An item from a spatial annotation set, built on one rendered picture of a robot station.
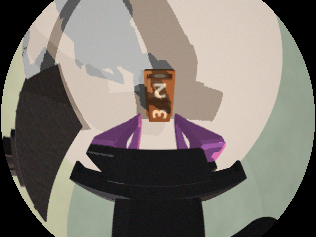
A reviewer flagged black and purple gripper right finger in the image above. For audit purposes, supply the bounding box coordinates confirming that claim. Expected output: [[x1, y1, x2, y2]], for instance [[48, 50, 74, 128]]
[[174, 113, 226, 162]]

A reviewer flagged brown cube with white digit 3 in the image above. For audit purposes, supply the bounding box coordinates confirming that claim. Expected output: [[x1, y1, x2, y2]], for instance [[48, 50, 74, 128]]
[[148, 101, 171, 122]]

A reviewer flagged brown cube with white digit 2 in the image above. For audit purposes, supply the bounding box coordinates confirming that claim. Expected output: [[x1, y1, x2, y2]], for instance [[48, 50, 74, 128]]
[[147, 74, 173, 102]]

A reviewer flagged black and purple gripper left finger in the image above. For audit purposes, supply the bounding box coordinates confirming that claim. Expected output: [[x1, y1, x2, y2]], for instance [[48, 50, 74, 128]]
[[91, 114, 142, 149]]

